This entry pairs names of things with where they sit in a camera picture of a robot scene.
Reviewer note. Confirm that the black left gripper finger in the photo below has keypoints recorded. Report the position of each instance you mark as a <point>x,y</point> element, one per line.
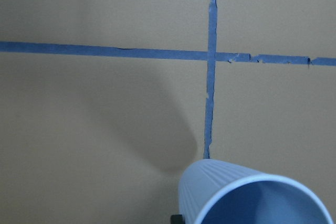
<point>176,219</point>

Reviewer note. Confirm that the light blue ribbed cup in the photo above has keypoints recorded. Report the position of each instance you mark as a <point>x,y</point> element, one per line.
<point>212,191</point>

